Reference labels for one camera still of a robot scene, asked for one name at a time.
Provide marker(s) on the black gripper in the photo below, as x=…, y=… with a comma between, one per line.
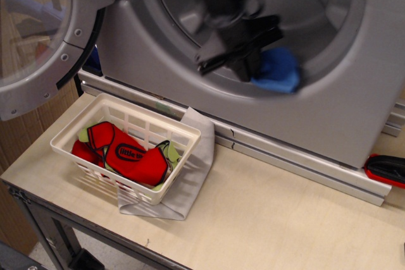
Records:
x=238, y=46

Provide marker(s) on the blue cloth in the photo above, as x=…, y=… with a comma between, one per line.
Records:
x=278, y=71

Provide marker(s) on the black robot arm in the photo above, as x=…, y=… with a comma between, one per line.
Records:
x=221, y=13

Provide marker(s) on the grey toy washing machine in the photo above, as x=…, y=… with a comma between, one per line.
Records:
x=351, y=55

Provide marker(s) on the white plastic laundry basket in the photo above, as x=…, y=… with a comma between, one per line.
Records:
x=131, y=148

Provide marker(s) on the round transparent machine door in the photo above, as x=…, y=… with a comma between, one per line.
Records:
x=43, y=45

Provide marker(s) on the grey folded cloth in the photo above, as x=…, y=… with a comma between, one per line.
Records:
x=179, y=199

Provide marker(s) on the red little tikes garment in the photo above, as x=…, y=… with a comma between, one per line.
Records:
x=133, y=156

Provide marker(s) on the red and black tool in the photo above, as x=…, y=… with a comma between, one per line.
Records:
x=386, y=169

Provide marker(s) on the aluminium extrusion rail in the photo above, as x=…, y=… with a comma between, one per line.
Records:
x=329, y=173

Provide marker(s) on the metal table frame leg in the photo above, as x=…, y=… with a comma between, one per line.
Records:
x=58, y=239

